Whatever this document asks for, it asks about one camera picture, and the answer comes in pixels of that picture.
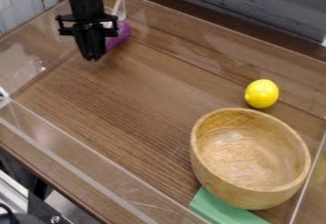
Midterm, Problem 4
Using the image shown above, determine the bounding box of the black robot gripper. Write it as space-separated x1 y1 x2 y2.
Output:
57 0 119 60

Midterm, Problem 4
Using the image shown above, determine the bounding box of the purple toy eggplant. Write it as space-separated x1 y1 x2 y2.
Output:
106 20 131 51

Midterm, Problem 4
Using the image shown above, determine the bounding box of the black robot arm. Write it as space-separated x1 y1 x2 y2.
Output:
55 0 119 61

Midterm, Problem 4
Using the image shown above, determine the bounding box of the brown wooden bowl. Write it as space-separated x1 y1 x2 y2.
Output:
190 108 313 210

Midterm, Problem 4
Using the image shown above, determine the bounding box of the yellow toy lemon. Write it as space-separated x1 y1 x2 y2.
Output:
245 79 281 109

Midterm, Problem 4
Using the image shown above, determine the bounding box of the black metal stand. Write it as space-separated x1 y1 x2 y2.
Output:
0 150 74 224

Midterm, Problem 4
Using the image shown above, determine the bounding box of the green cloth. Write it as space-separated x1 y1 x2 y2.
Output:
189 187 270 224

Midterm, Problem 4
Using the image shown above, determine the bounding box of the clear acrylic corner bracket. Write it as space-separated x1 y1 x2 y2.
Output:
105 0 126 21

